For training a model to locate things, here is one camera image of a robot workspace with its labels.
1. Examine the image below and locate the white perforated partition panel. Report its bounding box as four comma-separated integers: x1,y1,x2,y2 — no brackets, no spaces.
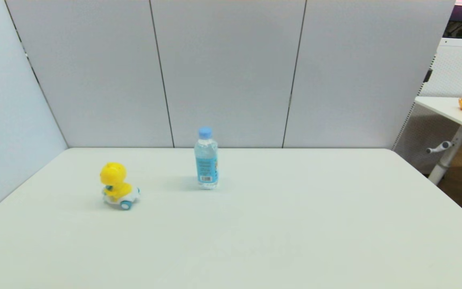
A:
391,37,462,174

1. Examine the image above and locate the white side desk top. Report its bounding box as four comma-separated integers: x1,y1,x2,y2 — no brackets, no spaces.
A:
415,96,462,139

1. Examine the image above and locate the clear soda water bottle blue label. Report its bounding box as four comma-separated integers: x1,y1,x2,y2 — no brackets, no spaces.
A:
194,127,219,190

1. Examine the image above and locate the yellow duck toy car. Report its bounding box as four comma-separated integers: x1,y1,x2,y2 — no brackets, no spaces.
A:
100,162,141,210

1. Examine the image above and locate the grey desk crank handle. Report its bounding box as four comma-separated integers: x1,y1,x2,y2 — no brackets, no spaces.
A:
426,140,454,155

